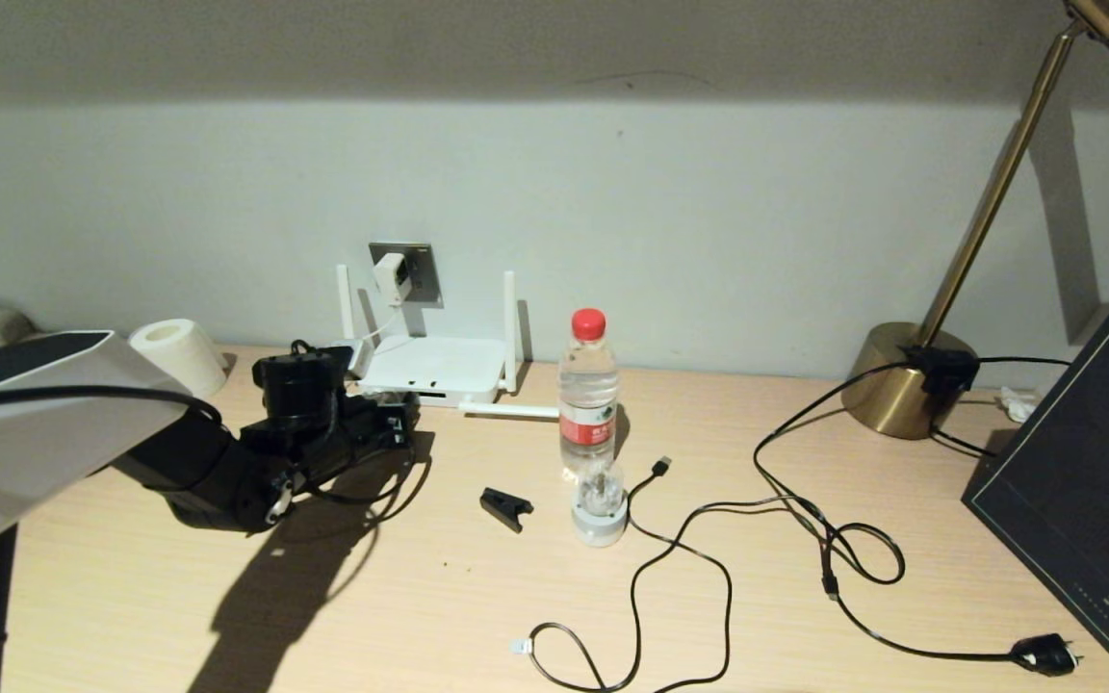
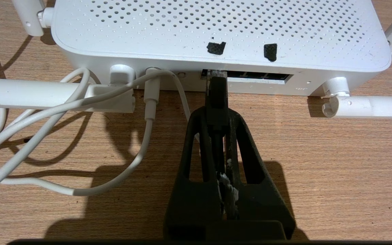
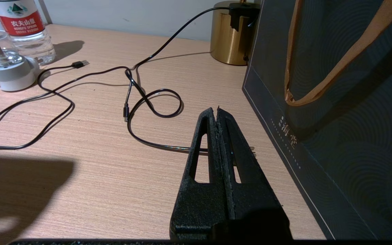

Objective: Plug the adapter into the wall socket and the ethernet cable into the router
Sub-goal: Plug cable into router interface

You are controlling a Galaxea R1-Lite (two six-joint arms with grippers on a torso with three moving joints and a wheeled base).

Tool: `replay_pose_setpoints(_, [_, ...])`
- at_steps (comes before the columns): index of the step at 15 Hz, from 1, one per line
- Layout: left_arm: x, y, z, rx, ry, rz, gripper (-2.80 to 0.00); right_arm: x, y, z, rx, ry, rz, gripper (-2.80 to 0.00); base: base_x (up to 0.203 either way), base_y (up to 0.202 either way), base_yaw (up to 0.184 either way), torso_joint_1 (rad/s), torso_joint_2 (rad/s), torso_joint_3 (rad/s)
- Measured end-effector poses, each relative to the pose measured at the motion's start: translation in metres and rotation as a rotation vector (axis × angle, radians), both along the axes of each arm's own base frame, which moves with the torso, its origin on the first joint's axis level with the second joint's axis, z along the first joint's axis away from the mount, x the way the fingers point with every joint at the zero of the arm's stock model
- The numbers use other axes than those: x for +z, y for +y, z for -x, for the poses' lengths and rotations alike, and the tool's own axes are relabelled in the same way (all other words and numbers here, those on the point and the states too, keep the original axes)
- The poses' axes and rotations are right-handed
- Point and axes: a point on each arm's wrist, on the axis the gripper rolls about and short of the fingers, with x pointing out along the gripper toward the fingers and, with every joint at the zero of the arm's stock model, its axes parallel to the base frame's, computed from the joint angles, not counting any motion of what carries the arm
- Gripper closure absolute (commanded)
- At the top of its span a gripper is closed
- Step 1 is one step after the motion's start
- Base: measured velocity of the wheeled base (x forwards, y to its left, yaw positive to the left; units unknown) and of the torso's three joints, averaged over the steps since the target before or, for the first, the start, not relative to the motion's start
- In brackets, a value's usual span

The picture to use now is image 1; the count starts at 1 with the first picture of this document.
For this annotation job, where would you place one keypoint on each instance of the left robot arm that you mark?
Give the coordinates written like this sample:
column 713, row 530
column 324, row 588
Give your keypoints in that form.
column 35, row 433

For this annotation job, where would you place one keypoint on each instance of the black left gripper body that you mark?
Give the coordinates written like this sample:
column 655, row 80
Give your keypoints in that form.
column 362, row 433

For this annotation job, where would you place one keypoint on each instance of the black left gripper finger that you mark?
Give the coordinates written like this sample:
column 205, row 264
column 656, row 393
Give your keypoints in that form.
column 399, row 433
column 400, row 406

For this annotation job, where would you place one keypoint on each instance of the white router with antennas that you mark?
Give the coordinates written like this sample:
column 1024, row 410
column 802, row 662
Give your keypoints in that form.
column 444, row 366

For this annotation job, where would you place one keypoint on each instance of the small black clip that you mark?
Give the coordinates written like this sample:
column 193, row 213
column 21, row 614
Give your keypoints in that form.
column 504, row 505

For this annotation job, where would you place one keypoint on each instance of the water bottle red cap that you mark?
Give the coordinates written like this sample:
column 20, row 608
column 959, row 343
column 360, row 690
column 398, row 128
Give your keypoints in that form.
column 588, row 385

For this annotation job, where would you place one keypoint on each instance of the small white crumpled item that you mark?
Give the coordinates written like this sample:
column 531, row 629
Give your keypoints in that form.
column 1012, row 404

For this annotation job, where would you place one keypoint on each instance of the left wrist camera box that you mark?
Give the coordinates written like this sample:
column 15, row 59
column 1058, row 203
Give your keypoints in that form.
column 357, row 358

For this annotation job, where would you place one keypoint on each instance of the grey wall socket plate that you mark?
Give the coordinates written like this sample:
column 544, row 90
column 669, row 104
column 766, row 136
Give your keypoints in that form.
column 425, row 274

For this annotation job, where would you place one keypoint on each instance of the brass desk lamp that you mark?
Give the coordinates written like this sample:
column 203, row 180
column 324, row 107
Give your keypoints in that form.
column 891, row 385

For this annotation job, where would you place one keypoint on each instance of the white toilet paper roll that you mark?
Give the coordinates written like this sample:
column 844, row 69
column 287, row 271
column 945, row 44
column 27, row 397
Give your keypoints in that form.
column 174, row 358

